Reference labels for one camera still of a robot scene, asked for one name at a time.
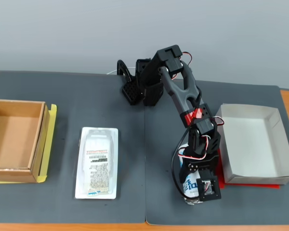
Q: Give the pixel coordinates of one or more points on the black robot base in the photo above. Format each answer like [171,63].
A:
[154,96]

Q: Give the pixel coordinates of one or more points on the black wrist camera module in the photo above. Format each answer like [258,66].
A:
[209,188]

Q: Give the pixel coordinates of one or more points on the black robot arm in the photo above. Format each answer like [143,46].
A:
[180,93]

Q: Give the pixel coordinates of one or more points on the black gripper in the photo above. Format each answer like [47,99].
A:
[192,166]

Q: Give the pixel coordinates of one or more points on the yellow paper sheet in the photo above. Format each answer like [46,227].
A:
[51,125]

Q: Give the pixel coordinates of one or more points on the white plastic blister tray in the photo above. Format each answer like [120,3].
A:
[96,163]

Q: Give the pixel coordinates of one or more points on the red paper sheet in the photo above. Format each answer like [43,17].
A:
[255,186]

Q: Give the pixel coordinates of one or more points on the brown cardboard box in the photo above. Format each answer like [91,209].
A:
[12,134]

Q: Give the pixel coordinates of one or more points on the white paper box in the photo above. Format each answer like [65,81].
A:
[250,144]

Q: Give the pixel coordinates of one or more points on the white and blue drink can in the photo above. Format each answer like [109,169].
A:
[190,187]

